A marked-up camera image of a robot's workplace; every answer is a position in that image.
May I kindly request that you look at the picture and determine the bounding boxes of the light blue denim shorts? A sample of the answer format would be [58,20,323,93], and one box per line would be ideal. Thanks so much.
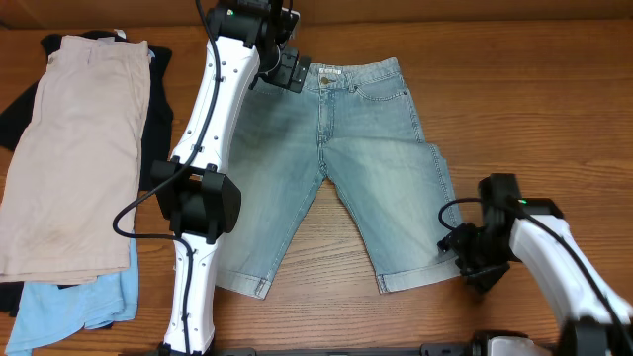
[216,58,461,300]

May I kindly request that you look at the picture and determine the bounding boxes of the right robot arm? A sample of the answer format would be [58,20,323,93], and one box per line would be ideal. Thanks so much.
[420,173,632,355]

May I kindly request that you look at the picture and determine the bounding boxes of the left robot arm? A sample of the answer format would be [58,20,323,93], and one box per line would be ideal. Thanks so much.
[151,0,311,355]

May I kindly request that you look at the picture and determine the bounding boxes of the black garment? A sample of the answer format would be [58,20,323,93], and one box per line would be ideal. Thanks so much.
[1,30,174,317]

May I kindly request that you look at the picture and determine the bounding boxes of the beige shorts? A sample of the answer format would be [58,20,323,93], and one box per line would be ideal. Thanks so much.
[1,36,150,285]

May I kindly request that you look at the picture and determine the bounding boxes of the light blue shirt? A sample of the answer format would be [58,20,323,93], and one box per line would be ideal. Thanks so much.
[5,240,139,356]

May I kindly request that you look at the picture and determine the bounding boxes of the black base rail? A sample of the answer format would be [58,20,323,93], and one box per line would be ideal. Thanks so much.
[147,341,476,356]

